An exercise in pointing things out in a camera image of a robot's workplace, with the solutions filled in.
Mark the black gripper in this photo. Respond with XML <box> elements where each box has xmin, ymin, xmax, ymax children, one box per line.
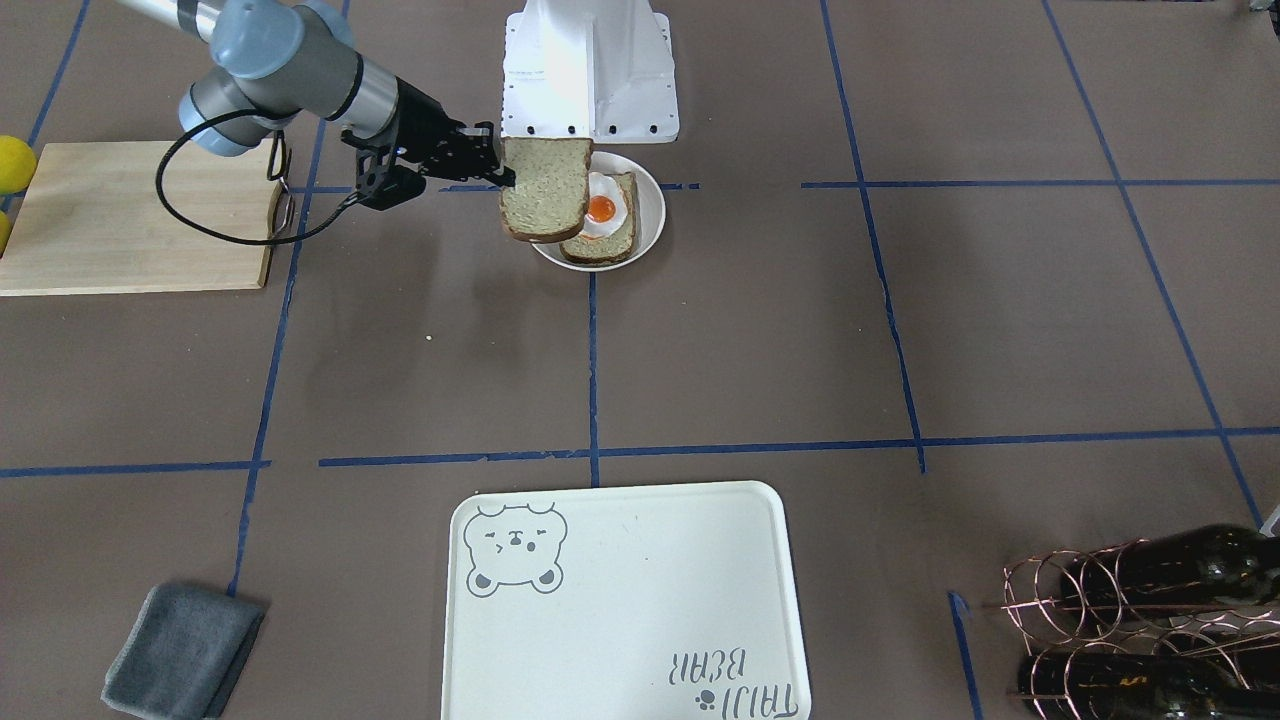
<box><xmin>380</xmin><ymin>79</ymin><xmax>517</xmax><ymax>188</ymax></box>

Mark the brown bread slice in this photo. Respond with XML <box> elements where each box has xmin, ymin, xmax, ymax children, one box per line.
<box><xmin>499</xmin><ymin>137</ymin><xmax>594</xmax><ymax>243</ymax></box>

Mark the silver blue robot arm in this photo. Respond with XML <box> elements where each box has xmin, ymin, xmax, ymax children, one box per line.
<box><xmin>129</xmin><ymin>1</ymin><xmax>516</xmax><ymax>192</ymax></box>

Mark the cream bear serving tray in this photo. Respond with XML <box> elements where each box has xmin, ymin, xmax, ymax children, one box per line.
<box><xmin>440</xmin><ymin>480</ymin><xmax>813</xmax><ymax>719</ymax></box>

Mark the fried egg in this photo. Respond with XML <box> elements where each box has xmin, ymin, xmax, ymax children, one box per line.
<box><xmin>580</xmin><ymin>172</ymin><xmax>630</xmax><ymax>240</ymax></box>

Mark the bread slice on plate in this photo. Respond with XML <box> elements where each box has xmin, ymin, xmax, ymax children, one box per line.
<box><xmin>559</xmin><ymin>173</ymin><xmax>637</xmax><ymax>264</ymax></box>

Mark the white round plate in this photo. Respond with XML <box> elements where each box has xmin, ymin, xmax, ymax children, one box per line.
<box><xmin>532</xmin><ymin>150</ymin><xmax>667</xmax><ymax>273</ymax></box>

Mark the wooden cutting board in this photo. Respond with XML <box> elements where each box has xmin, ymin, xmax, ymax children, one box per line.
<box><xmin>1</xmin><ymin>141</ymin><xmax>282</xmax><ymax>297</ymax></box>

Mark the yellow lemon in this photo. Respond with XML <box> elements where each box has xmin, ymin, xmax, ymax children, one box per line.
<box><xmin>0</xmin><ymin>135</ymin><xmax>38</xmax><ymax>196</ymax></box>
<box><xmin>0</xmin><ymin>211</ymin><xmax>12</xmax><ymax>255</ymax></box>

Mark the folded grey cloth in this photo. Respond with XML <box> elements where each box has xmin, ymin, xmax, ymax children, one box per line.
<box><xmin>101</xmin><ymin>582</ymin><xmax>266</xmax><ymax>719</ymax></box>

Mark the dark green wine bottle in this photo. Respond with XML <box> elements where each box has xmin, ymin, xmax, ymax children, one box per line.
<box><xmin>1059</xmin><ymin>524</ymin><xmax>1279</xmax><ymax>618</ymax></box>

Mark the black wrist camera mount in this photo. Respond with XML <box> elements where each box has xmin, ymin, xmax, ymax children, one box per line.
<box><xmin>340</xmin><ymin>129</ymin><xmax>428</xmax><ymax>211</ymax></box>

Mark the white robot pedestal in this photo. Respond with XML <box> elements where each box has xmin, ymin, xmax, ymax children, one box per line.
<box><xmin>500</xmin><ymin>1</ymin><xmax>681</xmax><ymax>145</ymax></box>

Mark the black camera cable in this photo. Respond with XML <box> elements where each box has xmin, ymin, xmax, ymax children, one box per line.
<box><xmin>154</xmin><ymin>108</ymin><xmax>367</xmax><ymax>247</ymax></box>

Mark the copper wire bottle rack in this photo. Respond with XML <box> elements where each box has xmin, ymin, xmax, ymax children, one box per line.
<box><xmin>1000</xmin><ymin>539</ymin><xmax>1277</xmax><ymax>657</ymax></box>

